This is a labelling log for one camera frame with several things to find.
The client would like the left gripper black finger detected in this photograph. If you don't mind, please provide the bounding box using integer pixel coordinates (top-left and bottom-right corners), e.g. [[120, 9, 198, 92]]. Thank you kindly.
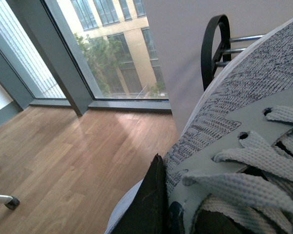
[[111, 154, 167, 234]]

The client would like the grey knit sneaker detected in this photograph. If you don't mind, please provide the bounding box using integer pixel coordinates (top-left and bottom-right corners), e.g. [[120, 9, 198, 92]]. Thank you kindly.
[[106, 19, 293, 234]]

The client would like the black metal shoe rack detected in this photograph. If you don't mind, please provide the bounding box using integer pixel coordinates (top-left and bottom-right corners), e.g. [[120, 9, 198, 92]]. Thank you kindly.
[[201, 14, 264, 90]]

